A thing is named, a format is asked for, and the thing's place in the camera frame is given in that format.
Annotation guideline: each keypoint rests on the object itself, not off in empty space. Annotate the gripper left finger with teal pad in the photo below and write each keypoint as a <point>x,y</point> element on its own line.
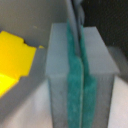
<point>63,70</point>

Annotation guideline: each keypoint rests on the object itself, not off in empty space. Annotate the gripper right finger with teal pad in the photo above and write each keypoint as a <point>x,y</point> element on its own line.
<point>103,68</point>

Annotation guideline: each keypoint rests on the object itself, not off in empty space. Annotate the yellow toy cheese wedge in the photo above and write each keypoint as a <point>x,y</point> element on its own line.
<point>16,58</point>

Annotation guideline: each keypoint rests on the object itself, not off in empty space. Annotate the grey toy frying pan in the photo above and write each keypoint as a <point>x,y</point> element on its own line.
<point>32,20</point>

